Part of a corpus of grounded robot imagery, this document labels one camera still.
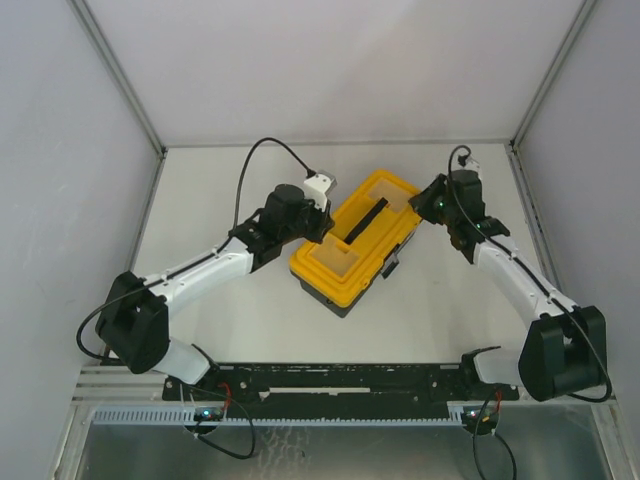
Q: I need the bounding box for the left base black cable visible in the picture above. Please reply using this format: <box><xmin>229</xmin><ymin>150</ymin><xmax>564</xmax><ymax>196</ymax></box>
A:
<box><xmin>192</xmin><ymin>392</ymin><xmax>257</xmax><ymax>460</ymax></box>

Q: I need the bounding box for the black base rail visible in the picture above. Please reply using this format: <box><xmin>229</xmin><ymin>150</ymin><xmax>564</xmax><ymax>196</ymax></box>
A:
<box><xmin>185</xmin><ymin>363</ymin><xmax>493</xmax><ymax>402</ymax></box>

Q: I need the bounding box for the grey cable duct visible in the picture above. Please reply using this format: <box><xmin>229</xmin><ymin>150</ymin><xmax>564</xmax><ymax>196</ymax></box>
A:
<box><xmin>92</xmin><ymin>405</ymin><xmax>463</xmax><ymax>427</ymax></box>

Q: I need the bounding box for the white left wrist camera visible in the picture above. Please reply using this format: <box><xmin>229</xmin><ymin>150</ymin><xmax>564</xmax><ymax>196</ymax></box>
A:
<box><xmin>302</xmin><ymin>171</ymin><xmax>337</xmax><ymax>211</ymax></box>

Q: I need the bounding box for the right base black cable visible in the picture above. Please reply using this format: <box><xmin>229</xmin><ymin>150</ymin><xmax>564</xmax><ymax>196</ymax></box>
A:
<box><xmin>472</xmin><ymin>309</ymin><xmax>614</xmax><ymax>480</ymax></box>

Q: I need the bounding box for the base black cable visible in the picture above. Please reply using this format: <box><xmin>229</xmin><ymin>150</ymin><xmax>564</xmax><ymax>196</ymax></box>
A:
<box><xmin>472</xmin><ymin>309</ymin><xmax>614</xmax><ymax>480</ymax></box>
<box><xmin>192</xmin><ymin>392</ymin><xmax>257</xmax><ymax>460</ymax></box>

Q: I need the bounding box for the yellow black plastic toolbox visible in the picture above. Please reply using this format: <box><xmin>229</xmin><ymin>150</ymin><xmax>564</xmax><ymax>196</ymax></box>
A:
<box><xmin>289</xmin><ymin>169</ymin><xmax>421</xmax><ymax>318</ymax></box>

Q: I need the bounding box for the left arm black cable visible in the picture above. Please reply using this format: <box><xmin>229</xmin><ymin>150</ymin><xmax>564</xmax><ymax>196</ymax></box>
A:
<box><xmin>76</xmin><ymin>137</ymin><xmax>316</xmax><ymax>361</ymax></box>

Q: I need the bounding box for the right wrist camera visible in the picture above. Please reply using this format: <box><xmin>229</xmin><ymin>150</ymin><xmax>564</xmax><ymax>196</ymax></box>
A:
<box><xmin>457</xmin><ymin>154</ymin><xmax>481</xmax><ymax>174</ymax></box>

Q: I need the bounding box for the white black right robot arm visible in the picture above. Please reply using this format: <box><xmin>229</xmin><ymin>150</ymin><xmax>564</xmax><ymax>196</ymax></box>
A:
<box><xmin>409</xmin><ymin>169</ymin><xmax>612</xmax><ymax>401</ymax></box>

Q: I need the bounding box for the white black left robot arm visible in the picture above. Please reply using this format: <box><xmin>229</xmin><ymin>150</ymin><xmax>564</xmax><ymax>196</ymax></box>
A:
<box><xmin>96</xmin><ymin>173</ymin><xmax>336</xmax><ymax>385</ymax></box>

